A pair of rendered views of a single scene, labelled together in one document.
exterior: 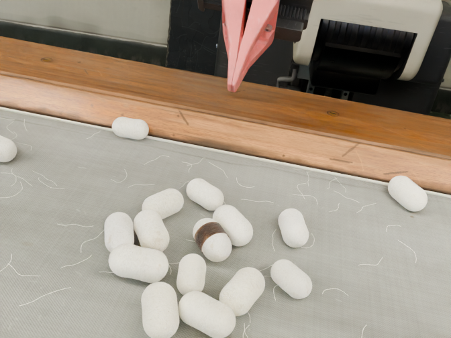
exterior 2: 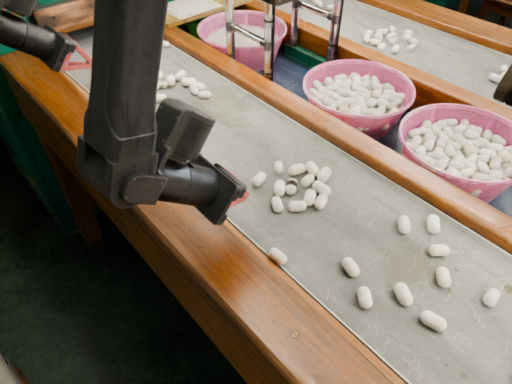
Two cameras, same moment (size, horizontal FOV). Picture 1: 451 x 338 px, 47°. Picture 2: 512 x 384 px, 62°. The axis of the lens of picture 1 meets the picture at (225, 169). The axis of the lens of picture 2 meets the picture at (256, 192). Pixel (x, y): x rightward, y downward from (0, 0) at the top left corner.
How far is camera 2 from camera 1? 0.87 m
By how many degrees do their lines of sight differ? 93
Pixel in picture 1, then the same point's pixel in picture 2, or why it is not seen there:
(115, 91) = (272, 274)
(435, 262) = (222, 157)
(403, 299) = (248, 154)
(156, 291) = (324, 172)
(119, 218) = (321, 198)
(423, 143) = not seen: hidden behind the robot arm
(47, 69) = (300, 318)
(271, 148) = not seen: hidden behind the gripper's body
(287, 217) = (260, 177)
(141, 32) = not seen: outside the picture
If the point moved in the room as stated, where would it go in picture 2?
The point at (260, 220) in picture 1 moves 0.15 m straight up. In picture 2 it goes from (262, 192) to (264, 126)
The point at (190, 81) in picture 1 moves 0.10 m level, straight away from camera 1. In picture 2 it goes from (218, 268) to (168, 315)
